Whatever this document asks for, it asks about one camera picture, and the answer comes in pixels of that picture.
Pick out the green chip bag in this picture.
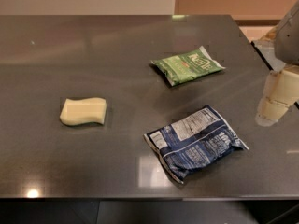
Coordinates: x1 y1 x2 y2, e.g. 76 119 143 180
151 46 224 86

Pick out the blue chip bag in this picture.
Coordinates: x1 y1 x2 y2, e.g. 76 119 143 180
144 105 249 184

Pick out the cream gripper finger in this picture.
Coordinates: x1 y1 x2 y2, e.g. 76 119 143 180
263 65 299 106
255 98 289 127

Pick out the yellow sponge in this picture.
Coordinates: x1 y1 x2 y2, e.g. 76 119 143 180
60 98 107 126

